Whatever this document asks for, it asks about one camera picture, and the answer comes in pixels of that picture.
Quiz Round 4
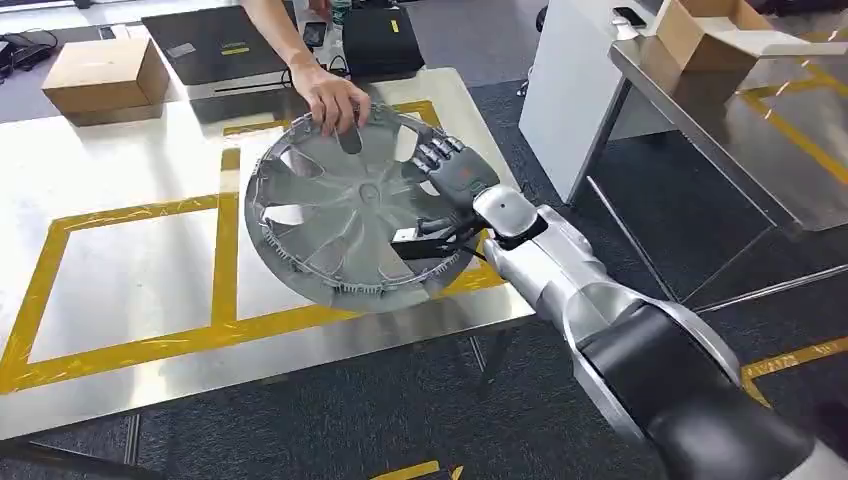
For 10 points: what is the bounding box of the person's hand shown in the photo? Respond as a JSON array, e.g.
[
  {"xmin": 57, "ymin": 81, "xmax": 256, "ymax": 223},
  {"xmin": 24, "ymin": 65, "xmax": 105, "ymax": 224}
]
[{"xmin": 290, "ymin": 62, "xmax": 372, "ymax": 138}]

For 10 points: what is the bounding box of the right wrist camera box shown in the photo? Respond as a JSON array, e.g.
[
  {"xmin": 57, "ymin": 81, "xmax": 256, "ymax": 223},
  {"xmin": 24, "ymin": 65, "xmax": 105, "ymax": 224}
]
[{"xmin": 390, "ymin": 225, "xmax": 488, "ymax": 262}]

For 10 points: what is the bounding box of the open cardboard box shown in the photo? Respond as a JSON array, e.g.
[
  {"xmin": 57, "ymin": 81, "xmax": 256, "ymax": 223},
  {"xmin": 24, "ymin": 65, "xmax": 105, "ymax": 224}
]
[{"xmin": 655, "ymin": 0, "xmax": 829, "ymax": 73}]

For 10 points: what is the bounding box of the yellow table tape line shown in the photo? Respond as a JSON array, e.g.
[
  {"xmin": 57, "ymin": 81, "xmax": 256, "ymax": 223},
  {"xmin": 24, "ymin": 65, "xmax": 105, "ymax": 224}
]
[{"xmin": 738, "ymin": 59, "xmax": 848, "ymax": 187}]

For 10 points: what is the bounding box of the silver plastic hubcap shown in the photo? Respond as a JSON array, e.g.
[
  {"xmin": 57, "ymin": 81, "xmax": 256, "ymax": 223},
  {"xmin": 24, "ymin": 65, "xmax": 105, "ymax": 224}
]
[{"xmin": 243, "ymin": 102, "xmax": 488, "ymax": 315}]

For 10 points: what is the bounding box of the yellow floor tape strip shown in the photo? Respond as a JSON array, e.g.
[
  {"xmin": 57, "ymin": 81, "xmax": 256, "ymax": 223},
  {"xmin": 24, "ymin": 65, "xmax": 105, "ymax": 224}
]
[
  {"xmin": 370, "ymin": 460, "xmax": 465, "ymax": 480},
  {"xmin": 740, "ymin": 336, "xmax": 848, "ymax": 409}
]

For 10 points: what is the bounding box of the closed cardboard box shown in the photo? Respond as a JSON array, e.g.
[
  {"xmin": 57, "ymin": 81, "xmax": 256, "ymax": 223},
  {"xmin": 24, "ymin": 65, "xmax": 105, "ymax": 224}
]
[{"xmin": 40, "ymin": 37, "xmax": 172, "ymax": 117}]

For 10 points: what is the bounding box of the black cable bundle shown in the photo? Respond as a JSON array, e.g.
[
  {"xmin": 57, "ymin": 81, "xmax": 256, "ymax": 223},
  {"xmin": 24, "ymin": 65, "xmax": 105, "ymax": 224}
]
[{"xmin": 0, "ymin": 29, "xmax": 61, "ymax": 74}]

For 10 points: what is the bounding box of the black flat case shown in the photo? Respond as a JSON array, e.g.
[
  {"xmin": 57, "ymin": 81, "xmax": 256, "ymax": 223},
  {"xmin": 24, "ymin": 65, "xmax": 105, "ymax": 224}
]
[{"xmin": 140, "ymin": 3, "xmax": 299, "ymax": 87}]

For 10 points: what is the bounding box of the black square box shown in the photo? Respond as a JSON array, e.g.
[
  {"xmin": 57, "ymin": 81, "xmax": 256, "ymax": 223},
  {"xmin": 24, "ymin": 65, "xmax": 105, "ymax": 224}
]
[{"xmin": 341, "ymin": 6, "xmax": 427, "ymax": 81}]

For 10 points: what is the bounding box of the steel work table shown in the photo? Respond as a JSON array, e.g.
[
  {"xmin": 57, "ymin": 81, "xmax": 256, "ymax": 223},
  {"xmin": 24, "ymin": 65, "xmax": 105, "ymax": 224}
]
[
  {"xmin": 586, "ymin": 36, "xmax": 848, "ymax": 314},
  {"xmin": 0, "ymin": 66, "xmax": 537, "ymax": 442}
]

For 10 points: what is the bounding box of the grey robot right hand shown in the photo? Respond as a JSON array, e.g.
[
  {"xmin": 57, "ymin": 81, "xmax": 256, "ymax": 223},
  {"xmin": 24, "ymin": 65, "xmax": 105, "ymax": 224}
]
[{"xmin": 410, "ymin": 135, "xmax": 501, "ymax": 234}]

